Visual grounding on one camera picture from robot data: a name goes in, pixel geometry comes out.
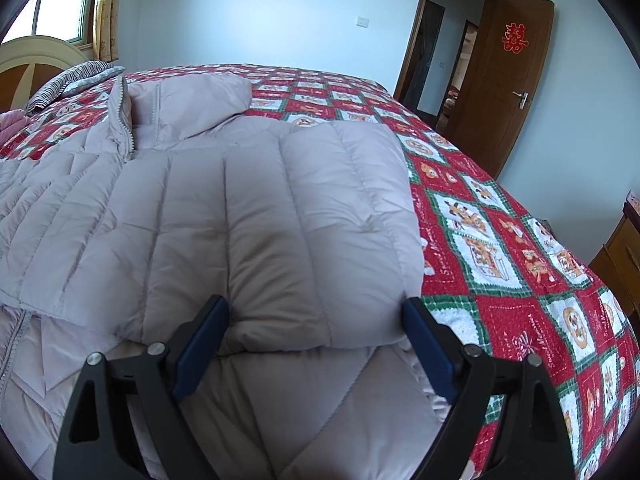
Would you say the window with grey frame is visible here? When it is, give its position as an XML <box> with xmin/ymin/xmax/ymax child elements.
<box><xmin>2</xmin><ymin>0</ymin><xmax>94</xmax><ymax>44</ymax></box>

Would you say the white wall switch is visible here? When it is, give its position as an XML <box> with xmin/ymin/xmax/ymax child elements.
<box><xmin>356</xmin><ymin>16</ymin><xmax>370</xmax><ymax>28</ymax></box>

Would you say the red patterned bed quilt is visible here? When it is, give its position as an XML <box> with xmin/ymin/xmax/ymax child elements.
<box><xmin>1</xmin><ymin>65</ymin><xmax>639</xmax><ymax>479</ymax></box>

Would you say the striped grey pillow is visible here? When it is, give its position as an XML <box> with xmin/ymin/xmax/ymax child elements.
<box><xmin>24</xmin><ymin>61</ymin><xmax>126</xmax><ymax>115</ymax></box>

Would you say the silver door handle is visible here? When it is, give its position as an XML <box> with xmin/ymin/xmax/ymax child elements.
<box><xmin>512</xmin><ymin>91</ymin><xmax>529</xmax><ymax>110</ymax></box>

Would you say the light pink puffer jacket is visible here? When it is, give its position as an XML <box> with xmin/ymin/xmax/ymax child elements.
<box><xmin>1</xmin><ymin>74</ymin><xmax>446</xmax><ymax>479</ymax></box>

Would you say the folded pink blanket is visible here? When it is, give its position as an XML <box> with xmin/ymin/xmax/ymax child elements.
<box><xmin>0</xmin><ymin>110</ymin><xmax>28</xmax><ymax>145</ymax></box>

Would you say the yellow right curtain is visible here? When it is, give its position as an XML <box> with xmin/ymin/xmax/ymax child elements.
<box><xmin>92</xmin><ymin>0</ymin><xmax>119</xmax><ymax>63</ymax></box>

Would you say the cream and brown headboard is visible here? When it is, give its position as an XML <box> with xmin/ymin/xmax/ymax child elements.
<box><xmin>0</xmin><ymin>35</ymin><xmax>87</xmax><ymax>113</ymax></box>

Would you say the brown wooden cabinet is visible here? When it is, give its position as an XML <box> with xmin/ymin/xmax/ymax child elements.
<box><xmin>587</xmin><ymin>201</ymin><xmax>640</xmax><ymax>319</ymax></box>

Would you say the brown wooden door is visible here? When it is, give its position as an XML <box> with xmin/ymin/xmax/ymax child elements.
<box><xmin>445</xmin><ymin>0</ymin><xmax>554</xmax><ymax>179</ymax></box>

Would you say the red double happiness decoration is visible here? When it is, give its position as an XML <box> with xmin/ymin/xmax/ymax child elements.
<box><xmin>501</xmin><ymin>22</ymin><xmax>529</xmax><ymax>54</ymax></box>

